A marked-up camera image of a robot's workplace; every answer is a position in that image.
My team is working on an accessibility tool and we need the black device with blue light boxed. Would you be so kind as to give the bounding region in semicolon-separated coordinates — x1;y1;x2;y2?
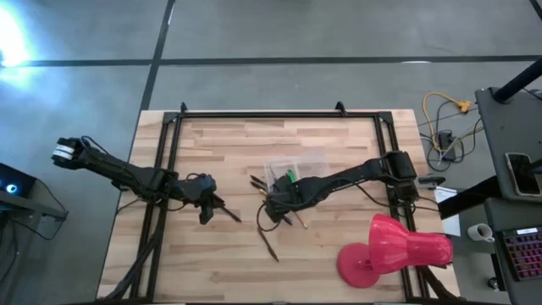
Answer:
0;163;37;200

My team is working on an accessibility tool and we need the black metal table frame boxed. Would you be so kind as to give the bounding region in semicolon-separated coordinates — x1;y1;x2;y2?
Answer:
96;109;462;304

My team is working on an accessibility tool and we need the black cable bundle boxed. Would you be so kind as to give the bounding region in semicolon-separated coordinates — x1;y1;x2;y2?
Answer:
101;211;166;302

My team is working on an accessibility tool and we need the black pole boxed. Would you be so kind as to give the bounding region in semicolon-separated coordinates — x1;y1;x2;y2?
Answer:
492;57;542;104

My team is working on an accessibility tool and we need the black power adapter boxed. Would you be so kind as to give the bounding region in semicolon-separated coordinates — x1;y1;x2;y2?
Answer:
437;130;457;162

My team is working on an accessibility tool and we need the grey metal stand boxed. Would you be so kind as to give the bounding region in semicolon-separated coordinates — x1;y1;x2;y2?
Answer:
0;192;69;305

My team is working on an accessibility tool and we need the yellow cable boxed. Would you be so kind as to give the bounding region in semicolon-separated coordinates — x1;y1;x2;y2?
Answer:
422;91;473;154

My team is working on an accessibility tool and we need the backlit keyboard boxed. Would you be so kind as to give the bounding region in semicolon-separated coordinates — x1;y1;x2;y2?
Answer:
501;227;542;283

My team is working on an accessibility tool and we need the white paper sheet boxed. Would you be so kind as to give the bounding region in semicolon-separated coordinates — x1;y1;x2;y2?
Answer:
434;186;462;237

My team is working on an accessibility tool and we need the white cup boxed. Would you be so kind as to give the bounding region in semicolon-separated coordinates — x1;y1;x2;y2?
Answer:
467;222;495;244

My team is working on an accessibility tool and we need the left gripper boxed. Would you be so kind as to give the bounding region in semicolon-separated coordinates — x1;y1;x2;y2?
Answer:
175;172;227;226

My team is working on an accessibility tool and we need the clear plastic supply box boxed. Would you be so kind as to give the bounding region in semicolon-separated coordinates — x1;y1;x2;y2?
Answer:
263;152;332;192

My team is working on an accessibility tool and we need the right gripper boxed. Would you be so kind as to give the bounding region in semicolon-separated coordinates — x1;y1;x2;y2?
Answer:
264;177;304;226

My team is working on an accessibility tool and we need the black diagonal bar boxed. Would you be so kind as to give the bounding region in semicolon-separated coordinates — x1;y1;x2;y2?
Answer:
438;175;501;220

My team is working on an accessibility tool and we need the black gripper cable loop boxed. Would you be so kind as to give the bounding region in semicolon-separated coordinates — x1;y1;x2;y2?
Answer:
255;202;281;233

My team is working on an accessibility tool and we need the black smartphone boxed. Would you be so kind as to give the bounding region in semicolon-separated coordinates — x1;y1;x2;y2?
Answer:
504;152;542;197

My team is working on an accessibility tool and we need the dark grey desk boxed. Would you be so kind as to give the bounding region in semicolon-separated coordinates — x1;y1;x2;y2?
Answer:
473;86;542;305

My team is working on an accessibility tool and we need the pink desk lamp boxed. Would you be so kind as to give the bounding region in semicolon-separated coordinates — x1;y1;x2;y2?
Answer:
336;213;454;290

